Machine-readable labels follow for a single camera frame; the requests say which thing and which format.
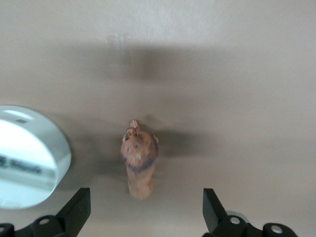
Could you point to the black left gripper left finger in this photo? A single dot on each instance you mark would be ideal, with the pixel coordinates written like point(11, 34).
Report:
point(74, 214)

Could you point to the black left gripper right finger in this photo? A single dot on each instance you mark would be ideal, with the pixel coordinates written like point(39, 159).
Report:
point(217, 217)

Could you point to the brown lion statue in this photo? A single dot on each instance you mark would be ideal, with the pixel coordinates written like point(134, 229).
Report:
point(139, 158)

